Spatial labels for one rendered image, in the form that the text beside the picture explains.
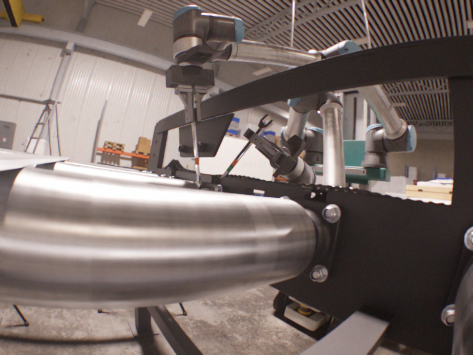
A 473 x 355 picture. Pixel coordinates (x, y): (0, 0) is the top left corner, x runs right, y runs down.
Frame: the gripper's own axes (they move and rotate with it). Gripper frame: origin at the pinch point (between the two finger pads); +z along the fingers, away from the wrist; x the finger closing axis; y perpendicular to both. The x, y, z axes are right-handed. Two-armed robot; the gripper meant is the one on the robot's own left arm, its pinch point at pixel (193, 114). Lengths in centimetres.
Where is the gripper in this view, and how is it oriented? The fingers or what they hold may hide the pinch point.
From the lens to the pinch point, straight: 62.8
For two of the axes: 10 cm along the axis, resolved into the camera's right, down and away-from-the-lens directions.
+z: 0.9, 9.9, 0.9
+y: -6.1, -0.2, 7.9
